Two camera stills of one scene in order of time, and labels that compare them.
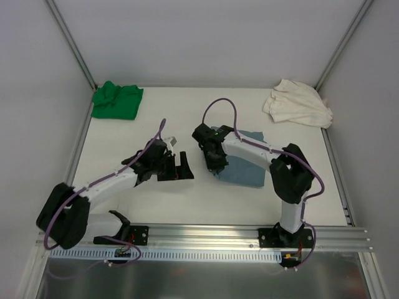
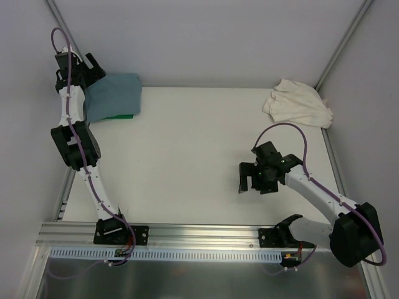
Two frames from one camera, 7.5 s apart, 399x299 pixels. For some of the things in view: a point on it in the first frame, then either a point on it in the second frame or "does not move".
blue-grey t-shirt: x=242 y=171 to x=113 y=95
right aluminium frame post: x=348 y=37 does not move
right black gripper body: x=216 y=159 to x=252 y=178
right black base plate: x=279 y=237 does not move
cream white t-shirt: x=292 y=101 does not move
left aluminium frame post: x=73 y=43 does not move
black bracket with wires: x=138 y=236 does not move
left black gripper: x=168 y=168 to x=90 y=72
